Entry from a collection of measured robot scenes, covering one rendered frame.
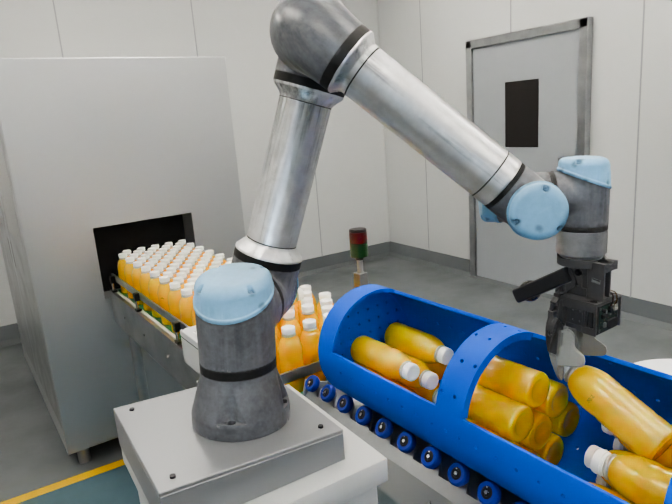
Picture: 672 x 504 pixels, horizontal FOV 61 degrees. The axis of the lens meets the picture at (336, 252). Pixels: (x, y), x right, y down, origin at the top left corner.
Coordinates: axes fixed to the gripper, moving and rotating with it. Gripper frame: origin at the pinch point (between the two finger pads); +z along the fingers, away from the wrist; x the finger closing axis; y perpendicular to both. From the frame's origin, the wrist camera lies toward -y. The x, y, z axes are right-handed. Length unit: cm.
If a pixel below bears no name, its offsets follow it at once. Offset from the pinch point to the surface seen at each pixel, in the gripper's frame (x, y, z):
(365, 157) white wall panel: 319, -466, 10
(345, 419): -11, -52, 29
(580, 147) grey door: 329, -207, -4
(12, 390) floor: -67, -372, 126
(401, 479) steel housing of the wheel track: -12.1, -29.9, 32.7
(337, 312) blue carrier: -9, -54, 2
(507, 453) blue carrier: -13.9, -0.8, 11.0
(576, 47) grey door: 331, -215, -78
